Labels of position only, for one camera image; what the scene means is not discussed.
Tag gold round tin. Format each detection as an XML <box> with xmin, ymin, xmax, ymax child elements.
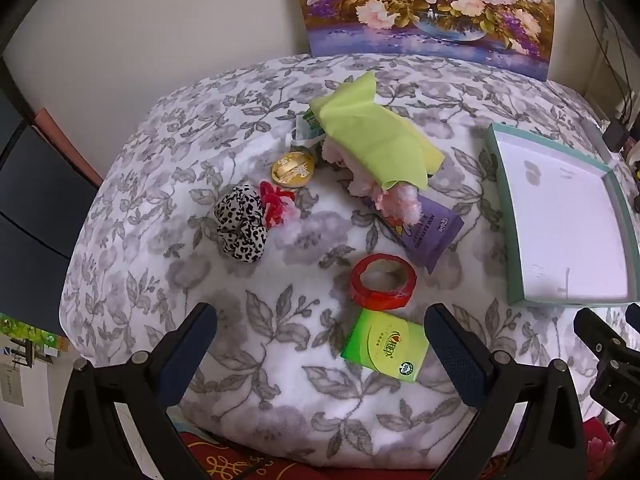
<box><xmin>271</xmin><ymin>151</ymin><xmax>314</xmax><ymax>188</ymax></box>

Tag teal white shallow box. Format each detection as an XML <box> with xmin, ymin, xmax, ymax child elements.
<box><xmin>487</xmin><ymin>124</ymin><xmax>639</xmax><ymax>307</ymax></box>

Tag black power adapter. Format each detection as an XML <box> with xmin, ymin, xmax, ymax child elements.
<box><xmin>602</xmin><ymin>119</ymin><xmax>629</xmax><ymax>153</ymax></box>

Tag pink fluffy cloth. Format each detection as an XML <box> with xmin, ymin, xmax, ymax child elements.
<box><xmin>321</xmin><ymin>136</ymin><xmax>422</xmax><ymax>226</ymax></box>

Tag green tissue pack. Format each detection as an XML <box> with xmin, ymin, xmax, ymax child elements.
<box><xmin>341</xmin><ymin>310</ymin><xmax>430</xmax><ymax>382</ymax></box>

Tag red pink hair ties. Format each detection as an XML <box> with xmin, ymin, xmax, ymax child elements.
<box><xmin>258</xmin><ymin>180</ymin><xmax>303</xmax><ymax>231</ymax></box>

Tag yellow sponge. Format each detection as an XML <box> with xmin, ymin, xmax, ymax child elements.
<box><xmin>401</xmin><ymin>117</ymin><xmax>445</xmax><ymax>176</ymax></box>

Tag floral grey white blanket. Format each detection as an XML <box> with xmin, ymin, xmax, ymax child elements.
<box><xmin>58</xmin><ymin>52</ymin><xmax>640</xmax><ymax>470</ymax></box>

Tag red tape roll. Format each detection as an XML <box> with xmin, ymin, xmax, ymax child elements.
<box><xmin>349</xmin><ymin>254</ymin><xmax>418</xmax><ymax>311</ymax></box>

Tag light green cloth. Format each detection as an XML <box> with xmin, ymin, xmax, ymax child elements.
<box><xmin>310</xmin><ymin>73</ymin><xmax>427</xmax><ymax>190</ymax></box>

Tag leopard print scrunchie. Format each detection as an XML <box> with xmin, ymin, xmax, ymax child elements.
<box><xmin>213</xmin><ymin>183</ymin><xmax>267</xmax><ymax>263</ymax></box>

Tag dark cabinet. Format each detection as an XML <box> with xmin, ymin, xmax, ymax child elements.
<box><xmin>0</xmin><ymin>64</ymin><xmax>98</xmax><ymax>335</ymax></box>

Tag green white tube package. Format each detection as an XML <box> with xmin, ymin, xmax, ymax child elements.
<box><xmin>286</xmin><ymin>110</ymin><xmax>326</xmax><ymax>150</ymax></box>

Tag flower still-life painting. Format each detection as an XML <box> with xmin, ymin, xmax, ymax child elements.
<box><xmin>299</xmin><ymin>0</ymin><xmax>554</xmax><ymax>80</ymax></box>

